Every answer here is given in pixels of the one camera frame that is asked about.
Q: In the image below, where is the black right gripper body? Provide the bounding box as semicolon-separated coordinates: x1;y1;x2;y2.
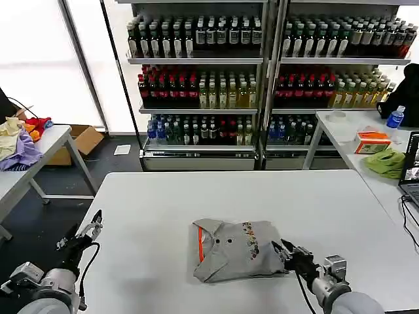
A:
283;250;321;283

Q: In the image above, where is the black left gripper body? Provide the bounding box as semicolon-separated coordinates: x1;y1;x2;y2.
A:
60;236;93;276

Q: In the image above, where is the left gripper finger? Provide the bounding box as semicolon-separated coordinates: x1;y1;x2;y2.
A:
75;210;104;240
55;223;80;251

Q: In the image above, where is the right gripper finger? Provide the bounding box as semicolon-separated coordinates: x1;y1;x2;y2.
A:
270;241;291;268
280;239;311;258

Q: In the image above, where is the grey printed shirt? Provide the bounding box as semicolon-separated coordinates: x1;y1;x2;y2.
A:
189;218;291;284

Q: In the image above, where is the brown cardboard box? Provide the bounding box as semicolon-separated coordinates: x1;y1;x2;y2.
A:
45;125;105;167

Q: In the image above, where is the purple cloth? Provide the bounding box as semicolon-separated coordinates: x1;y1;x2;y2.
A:
0;129;44;173

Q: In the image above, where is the white table with grey legs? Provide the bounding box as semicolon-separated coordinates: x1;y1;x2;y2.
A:
0;125;98;243

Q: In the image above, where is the white desk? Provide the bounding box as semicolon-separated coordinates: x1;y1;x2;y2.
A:
346;152;419;256

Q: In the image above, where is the pale yellow cloth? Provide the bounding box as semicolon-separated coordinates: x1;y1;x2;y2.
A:
0;116;26;161

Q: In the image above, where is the red orange cloth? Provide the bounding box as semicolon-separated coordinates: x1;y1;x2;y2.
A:
24;116;53;142

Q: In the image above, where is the white side table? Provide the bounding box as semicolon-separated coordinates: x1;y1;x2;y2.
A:
302;110;419;171

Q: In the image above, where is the green cloth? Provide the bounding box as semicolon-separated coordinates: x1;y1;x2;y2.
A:
363;147;407;179

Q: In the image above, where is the orange tissue box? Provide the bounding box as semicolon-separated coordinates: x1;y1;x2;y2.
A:
354;131;393;154

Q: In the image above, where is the black laptop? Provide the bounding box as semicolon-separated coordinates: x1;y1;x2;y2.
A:
397;130;419;209

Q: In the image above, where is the blue capped water bottle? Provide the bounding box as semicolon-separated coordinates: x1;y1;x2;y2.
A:
386;105;406;128

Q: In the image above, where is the shelf rack with bottles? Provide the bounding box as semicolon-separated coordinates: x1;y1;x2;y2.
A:
264;0;413;171
126;0;268;171

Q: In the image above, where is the black bag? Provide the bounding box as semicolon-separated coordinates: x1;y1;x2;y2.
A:
375;63;419;128

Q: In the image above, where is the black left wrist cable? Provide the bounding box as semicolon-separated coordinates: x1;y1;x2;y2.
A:
77;241;101;311

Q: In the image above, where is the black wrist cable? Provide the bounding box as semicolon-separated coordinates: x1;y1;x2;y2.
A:
77;241;101;311
294;271;317;314

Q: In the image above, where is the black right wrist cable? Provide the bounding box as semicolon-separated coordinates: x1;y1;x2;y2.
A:
294;271;317;314

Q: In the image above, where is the black laptop cable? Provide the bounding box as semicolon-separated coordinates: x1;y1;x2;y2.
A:
399;194;419;254

